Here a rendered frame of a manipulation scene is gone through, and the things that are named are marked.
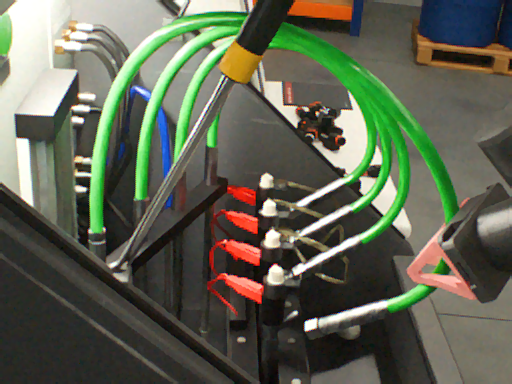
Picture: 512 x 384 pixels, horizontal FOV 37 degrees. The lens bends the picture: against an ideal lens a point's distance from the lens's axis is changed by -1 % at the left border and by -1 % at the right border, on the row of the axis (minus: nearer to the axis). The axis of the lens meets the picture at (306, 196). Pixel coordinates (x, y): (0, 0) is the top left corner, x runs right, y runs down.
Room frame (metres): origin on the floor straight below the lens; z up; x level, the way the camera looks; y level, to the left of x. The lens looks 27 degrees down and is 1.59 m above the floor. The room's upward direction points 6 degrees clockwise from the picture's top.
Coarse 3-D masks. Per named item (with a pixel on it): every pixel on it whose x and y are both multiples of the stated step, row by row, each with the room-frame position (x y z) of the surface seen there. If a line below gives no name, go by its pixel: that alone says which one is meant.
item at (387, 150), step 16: (224, 48) 0.88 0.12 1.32; (304, 48) 0.89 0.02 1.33; (208, 64) 0.87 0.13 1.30; (192, 80) 0.87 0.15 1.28; (192, 96) 0.87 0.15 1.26; (384, 128) 0.90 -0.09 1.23; (176, 144) 0.87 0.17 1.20; (384, 144) 0.90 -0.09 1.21; (384, 160) 0.91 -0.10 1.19; (384, 176) 0.91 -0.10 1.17; (176, 192) 0.87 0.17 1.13; (368, 192) 0.91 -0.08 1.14; (176, 208) 0.87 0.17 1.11; (352, 208) 0.90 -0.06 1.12; (320, 224) 0.90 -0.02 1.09; (336, 224) 0.90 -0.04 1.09
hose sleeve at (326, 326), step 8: (368, 304) 0.63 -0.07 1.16; (376, 304) 0.62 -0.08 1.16; (384, 304) 0.62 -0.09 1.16; (344, 312) 0.63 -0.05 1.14; (352, 312) 0.63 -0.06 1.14; (360, 312) 0.62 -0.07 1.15; (368, 312) 0.62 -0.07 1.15; (376, 312) 0.62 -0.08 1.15; (384, 312) 0.61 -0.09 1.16; (320, 320) 0.64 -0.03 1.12; (328, 320) 0.63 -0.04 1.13; (336, 320) 0.63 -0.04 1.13; (344, 320) 0.62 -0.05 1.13; (352, 320) 0.62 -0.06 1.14; (360, 320) 0.62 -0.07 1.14; (368, 320) 0.62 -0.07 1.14; (376, 320) 0.62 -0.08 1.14; (320, 328) 0.63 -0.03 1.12; (328, 328) 0.63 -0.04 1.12; (336, 328) 0.62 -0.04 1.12; (344, 328) 0.62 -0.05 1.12
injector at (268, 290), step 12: (264, 276) 0.74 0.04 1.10; (264, 288) 0.72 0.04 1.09; (276, 288) 0.72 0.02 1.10; (264, 300) 0.72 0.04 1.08; (276, 300) 0.72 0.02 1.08; (264, 312) 0.72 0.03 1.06; (276, 312) 0.72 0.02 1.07; (288, 312) 0.74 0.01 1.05; (300, 312) 0.74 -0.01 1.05; (264, 324) 0.72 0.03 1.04; (276, 324) 0.72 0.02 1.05; (288, 324) 0.73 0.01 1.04; (264, 336) 0.73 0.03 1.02; (276, 336) 0.73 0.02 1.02; (264, 348) 0.73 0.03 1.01; (276, 348) 0.73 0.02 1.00; (264, 360) 0.73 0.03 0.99; (264, 372) 0.72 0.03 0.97
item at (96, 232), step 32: (160, 32) 0.68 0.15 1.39; (288, 32) 0.65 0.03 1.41; (128, 64) 0.69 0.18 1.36; (352, 64) 0.63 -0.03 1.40; (384, 96) 0.62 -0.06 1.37; (416, 128) 0.62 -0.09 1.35; (96, 160) 0.70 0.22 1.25; (96, 192) 0.70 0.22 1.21; (448, 192) 0.61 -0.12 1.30; (96, 224) 0.70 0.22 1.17; (416, 288) 0.61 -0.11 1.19
